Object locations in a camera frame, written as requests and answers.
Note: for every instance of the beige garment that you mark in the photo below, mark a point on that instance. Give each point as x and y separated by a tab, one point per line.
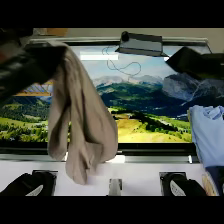
83	113

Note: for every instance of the dark blue garment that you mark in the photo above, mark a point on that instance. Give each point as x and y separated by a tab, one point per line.
217	176

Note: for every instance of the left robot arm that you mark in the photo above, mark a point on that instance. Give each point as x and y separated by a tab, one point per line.
23	68

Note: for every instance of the light blue shirt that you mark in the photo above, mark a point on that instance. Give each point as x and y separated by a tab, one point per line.
208	136

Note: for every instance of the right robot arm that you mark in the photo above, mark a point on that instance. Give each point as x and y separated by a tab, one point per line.
196	63

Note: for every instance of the black mounted device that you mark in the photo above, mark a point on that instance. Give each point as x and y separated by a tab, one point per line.
143	45

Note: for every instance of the tan garment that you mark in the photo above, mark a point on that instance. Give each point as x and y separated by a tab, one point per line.
209	186

